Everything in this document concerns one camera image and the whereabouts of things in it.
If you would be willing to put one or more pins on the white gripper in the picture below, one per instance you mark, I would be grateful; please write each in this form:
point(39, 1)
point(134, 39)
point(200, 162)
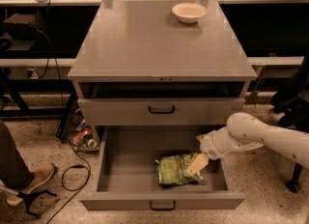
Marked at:
point(210, 145)

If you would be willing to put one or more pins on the green jalapeno chip bag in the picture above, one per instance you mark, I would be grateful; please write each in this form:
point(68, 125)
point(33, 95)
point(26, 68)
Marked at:
point(170, 170)

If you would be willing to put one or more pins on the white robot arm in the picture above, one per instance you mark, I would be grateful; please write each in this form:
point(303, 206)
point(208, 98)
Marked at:
point(243, 132)

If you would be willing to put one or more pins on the closed grey upper drawer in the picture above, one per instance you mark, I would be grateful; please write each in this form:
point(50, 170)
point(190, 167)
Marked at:
point(158, 111)

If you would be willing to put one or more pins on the open grey lower drawer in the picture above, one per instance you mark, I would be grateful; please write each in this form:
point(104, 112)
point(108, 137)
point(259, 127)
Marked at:
point(127, 178)

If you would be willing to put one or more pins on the grey drawer cabinet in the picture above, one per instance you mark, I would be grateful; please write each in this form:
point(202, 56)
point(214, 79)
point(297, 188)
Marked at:
point(139, 49)

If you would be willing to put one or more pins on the white bowl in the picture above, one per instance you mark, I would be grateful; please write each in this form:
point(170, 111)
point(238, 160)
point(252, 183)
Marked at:
point(189, 13)

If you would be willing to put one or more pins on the tan shoe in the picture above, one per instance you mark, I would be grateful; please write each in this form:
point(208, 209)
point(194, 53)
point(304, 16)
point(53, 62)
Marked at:
point(41, 176)

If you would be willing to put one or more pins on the black stand foot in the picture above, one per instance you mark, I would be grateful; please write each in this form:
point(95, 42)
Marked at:
point(28, 199)

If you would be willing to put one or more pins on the brown trouser leg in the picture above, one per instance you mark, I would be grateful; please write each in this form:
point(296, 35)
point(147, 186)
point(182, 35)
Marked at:
point(14, 173)

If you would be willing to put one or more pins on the dark box on shelf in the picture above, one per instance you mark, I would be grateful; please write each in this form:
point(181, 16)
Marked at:
point(23, 26)

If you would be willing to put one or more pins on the wire basket with bottles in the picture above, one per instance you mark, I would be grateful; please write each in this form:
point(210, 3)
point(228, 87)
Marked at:
point(78, 133)

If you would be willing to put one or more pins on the wall power outlet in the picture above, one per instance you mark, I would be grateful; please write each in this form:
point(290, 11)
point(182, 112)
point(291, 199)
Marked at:
point(33, 73)

